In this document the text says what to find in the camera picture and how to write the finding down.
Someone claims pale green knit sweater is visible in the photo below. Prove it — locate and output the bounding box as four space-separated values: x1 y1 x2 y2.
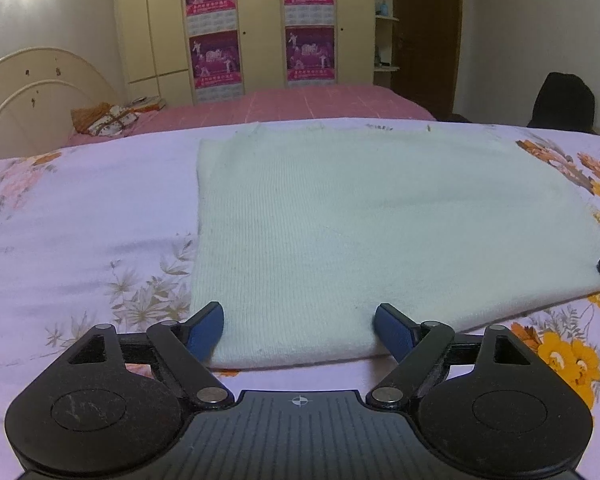
192 125 600 370

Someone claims black chair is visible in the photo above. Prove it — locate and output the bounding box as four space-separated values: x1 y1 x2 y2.
528 72 596 133

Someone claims pink checked bed cover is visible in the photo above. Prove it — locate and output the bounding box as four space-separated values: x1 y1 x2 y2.
66 83 438 148

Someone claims lower left pink poster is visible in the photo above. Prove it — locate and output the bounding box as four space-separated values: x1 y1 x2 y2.
188 30 244 103

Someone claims cream wooden headboard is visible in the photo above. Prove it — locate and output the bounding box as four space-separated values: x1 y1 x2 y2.
0 47 122 159

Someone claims lower right pink poster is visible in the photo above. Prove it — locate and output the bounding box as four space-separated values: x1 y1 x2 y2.
285 26 336 88

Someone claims dark brown door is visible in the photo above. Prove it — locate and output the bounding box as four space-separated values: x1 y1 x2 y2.
391 0 463 119

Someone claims corner shelf unit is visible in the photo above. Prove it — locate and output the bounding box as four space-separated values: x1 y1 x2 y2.
374 0 399 88

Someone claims cream wardrobe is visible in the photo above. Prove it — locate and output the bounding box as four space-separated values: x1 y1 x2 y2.
114 0 375 106

